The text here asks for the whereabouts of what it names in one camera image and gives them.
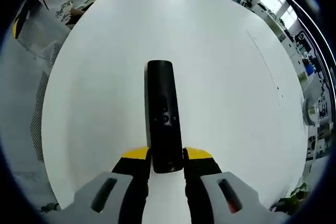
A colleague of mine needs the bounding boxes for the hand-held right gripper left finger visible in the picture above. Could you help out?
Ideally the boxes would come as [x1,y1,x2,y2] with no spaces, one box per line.
[61,146,152,224]

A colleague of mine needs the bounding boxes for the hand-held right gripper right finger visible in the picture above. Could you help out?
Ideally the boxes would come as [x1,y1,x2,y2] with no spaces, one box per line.
[183,146,289,224]

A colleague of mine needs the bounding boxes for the black remote control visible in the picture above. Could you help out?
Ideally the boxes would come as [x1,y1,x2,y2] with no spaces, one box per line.
[144,60,184,174]

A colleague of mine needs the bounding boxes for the person's white printed top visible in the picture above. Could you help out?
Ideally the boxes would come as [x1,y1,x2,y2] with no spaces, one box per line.
[15,0,87,59]

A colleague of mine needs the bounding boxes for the grey mesh office chair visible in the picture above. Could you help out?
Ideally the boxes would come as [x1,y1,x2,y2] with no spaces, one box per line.
[13,41,62,183]

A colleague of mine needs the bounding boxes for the green potted plant white pot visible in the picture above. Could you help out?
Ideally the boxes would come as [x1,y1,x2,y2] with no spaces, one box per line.
[270,182,308,215]

